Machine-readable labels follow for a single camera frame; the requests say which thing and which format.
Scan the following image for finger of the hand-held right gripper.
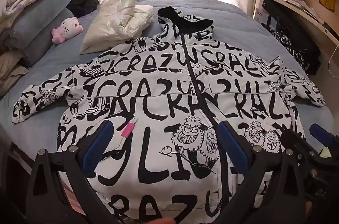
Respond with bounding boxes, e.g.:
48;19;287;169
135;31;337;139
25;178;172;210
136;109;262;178
309;123;335;148
280;128;310;161

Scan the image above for stack of papers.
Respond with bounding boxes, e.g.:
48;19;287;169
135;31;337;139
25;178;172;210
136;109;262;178
286;0;324;24

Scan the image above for white pink cat plush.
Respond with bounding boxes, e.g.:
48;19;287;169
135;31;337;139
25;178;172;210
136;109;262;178
51;17;83;44

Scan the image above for cream shiny puffer jacket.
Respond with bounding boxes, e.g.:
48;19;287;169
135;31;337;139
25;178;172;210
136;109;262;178
79;0;154;55

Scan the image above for white black printed hooded jacket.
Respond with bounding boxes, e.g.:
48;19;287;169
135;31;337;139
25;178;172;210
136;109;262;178
12;6;326;224

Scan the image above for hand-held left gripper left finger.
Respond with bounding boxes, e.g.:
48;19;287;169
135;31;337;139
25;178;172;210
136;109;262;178
25;120;125;224

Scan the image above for black clothing pile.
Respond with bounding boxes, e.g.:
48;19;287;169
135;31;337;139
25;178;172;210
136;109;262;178
66;0;100;18

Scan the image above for beige cloth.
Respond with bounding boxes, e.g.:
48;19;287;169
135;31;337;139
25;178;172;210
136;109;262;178
0;50;28;90

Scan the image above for grey blue bolster pillow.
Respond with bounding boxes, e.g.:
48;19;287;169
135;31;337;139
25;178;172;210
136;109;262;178
11;0;76;36
5;8;75;68

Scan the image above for white cable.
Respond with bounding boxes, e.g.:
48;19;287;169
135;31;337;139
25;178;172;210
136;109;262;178
328;43;339;77

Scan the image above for black white patterned cloth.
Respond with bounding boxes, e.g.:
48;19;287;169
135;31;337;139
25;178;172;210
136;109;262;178
270;28;322;76

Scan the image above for black box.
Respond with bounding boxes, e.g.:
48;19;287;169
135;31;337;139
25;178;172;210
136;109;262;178
261;0;292;31

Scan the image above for blue bed blanket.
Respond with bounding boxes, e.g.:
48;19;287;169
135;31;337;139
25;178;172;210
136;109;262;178
0;0;339;224

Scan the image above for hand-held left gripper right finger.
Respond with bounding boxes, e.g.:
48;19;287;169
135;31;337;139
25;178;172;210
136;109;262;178
212;120;315;224

